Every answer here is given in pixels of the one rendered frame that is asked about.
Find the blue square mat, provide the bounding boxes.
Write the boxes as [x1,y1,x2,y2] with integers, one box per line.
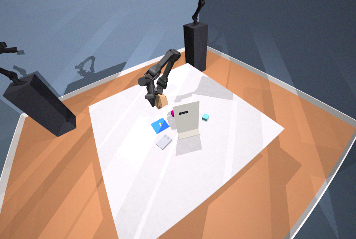
[151,118,169,134]

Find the small teal block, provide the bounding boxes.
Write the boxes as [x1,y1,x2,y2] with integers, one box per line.
[202,114,209,121]

